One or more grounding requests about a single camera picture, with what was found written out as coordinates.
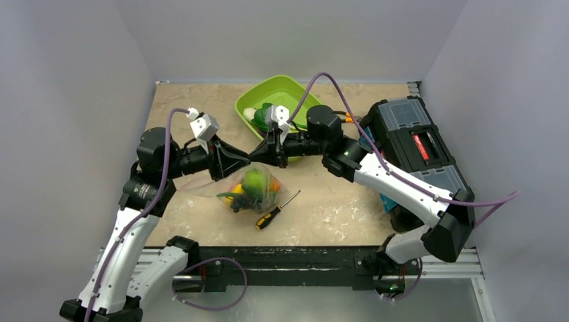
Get green bok choy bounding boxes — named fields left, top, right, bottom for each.
left=251, top=102, right=272, bottom=131

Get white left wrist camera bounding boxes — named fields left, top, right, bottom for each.
left=186, top=107, right=219, bottom=154

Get aluminium frame rail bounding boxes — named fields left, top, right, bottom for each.
left=91, top=247, right=485, bottom=281

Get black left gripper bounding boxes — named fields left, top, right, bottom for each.
left=163, top=133, right=250, bottom=180

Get yellow black screwdriver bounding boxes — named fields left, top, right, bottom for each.
left=256, top=190, right=301, bottom=230

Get orange persimmon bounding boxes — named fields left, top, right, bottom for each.
left=269, top=180, right=282, bottom=193

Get black toolbox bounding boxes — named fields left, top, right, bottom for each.
left=358, top=96, right=476, bottom=234

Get green plastic tray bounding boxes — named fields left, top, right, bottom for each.
left=235, top=75, right=343, bottom=156

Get clear zip bag pink dots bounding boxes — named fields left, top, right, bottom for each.
left=179, top=164, right=289, bottom=213

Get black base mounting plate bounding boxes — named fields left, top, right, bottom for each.
left=156, top=246, right=421, bottom=294

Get green apple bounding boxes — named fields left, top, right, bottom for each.
left=242, top=170, right=268, bottom=196

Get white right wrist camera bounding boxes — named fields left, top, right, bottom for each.
left=264, top=105, right=291, bottom=135

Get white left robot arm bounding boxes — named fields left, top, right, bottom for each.
left=59, top=127, right=250, bottom=321

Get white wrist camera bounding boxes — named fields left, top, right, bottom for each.
left=186, top=107, right=219, bottom=154
left=264, top=105, right=291, bottom=135

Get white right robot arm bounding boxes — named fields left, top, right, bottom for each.
left=248, top=105, right=474, bottom=273

